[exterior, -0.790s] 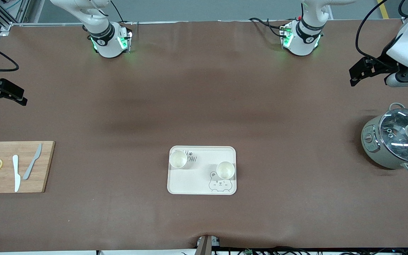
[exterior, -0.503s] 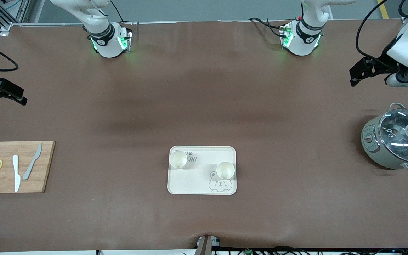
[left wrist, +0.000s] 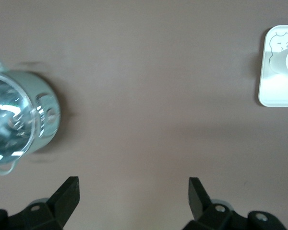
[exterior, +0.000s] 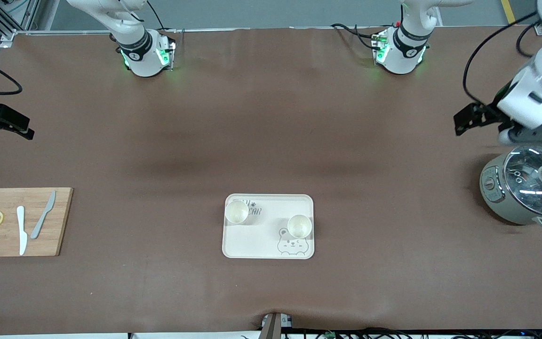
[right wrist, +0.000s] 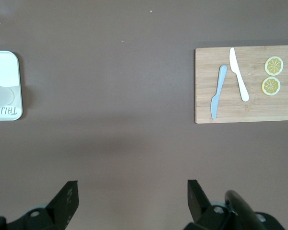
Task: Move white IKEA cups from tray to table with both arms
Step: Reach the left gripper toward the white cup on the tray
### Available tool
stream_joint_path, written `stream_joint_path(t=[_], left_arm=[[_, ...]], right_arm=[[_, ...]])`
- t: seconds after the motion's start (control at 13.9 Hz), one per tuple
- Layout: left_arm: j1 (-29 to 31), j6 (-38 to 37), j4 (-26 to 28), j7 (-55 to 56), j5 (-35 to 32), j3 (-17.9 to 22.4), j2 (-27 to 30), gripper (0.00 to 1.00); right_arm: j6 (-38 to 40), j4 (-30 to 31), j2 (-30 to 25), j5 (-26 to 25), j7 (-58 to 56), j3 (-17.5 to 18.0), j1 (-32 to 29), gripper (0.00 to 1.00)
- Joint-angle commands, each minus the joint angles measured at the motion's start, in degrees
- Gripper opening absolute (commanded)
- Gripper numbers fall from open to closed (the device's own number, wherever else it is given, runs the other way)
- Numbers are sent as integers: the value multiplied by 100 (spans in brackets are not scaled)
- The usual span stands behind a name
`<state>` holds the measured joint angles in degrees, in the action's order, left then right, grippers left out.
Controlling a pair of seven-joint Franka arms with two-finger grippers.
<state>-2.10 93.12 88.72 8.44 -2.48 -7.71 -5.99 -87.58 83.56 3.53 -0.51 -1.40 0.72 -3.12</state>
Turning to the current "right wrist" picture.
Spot bamboo cutting board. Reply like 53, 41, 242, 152
194, 45, 288, 125

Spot white plastic knife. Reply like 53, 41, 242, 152
229, 47, 250, 102

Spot yellow lemon slice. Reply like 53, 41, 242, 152
261, 76, 281, 96
264, 56, 284, 77

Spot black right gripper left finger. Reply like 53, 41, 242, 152
7, 180, 79, 230

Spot grey plastic knife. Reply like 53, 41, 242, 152
210, 64, 228, 120

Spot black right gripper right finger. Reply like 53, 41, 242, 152
184, 179, 231, 230

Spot cream bear print tray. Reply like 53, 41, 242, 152
0, 50, 23, 121

